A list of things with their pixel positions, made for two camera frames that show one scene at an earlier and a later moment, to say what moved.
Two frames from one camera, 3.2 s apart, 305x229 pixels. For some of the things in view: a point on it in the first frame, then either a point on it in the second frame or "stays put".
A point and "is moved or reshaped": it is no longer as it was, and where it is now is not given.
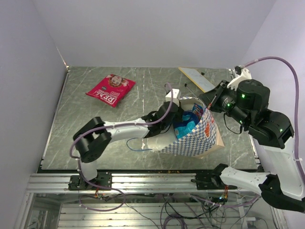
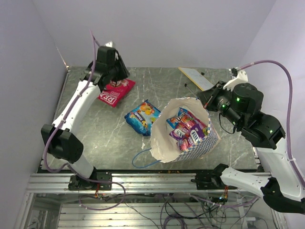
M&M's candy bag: x=198 y=109 → x=183 y=118
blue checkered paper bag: x=206 y=139 is moved or reshaped
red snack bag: x=111 y=90 stays put
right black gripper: x=208 y=97 stays put
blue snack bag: x=190 y=119 → x=141 y=118
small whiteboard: x=202 y=83 stays put
